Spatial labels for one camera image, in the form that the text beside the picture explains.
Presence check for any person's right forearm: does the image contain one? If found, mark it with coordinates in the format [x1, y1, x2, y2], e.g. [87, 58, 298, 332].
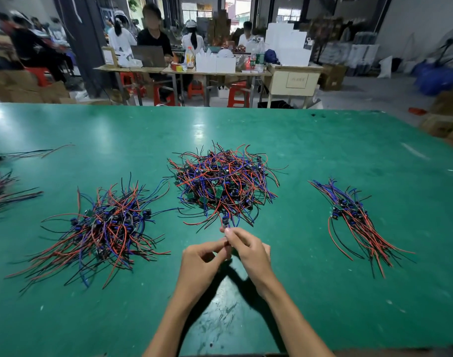
[258, 285, 335, 357]

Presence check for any brown cardboard box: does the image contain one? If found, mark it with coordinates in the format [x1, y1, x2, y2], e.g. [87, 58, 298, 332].
[319, 63, 347, 91]

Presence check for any person's right hand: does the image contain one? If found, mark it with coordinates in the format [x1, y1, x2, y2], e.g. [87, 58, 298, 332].
[220, 227, 280, 298]

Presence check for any grey laptop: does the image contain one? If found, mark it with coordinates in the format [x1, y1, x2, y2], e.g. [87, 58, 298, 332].
[132, 46, 167, 69]

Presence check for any person's left hand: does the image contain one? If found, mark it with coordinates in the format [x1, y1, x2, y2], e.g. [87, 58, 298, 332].
[170, 238, 234, 311]

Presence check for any cream cabinet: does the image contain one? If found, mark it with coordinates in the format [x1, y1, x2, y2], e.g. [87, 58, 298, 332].
[262, 65, 324, 109]

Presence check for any dark pillar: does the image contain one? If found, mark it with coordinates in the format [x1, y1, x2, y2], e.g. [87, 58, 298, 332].
[54, 0, 113, 98]

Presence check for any red plastic stool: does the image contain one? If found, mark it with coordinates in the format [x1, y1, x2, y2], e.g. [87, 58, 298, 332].
[27, 66, 53, 88]
[226, 80, 252, 109]
[186, 80, 206, 98]
[120, 72, 148, 100]

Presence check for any small bunch of set-aside wires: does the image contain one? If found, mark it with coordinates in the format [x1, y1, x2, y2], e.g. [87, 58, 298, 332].
[310, 178, 417, 279]

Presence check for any long wooden work table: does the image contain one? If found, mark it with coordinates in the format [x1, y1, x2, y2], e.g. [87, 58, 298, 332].
[95, 65, 324, 109]

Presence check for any stack of white boxes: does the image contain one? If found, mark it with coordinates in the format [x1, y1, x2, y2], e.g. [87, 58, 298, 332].
[265, 22, 314, 67]

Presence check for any heap of blue bags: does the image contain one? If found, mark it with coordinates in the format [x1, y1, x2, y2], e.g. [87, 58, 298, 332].
[413, 61, 453, 97]

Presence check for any row of cardboard boxes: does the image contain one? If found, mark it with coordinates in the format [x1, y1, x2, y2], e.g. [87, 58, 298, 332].
[0, 69, 71, 104]

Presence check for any pile of wires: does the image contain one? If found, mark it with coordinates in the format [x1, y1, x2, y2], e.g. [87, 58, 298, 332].
[167, 142, 282, 234]

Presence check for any row of white containers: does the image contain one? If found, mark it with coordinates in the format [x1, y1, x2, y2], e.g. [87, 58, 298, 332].
[195, 50, 238, 74]

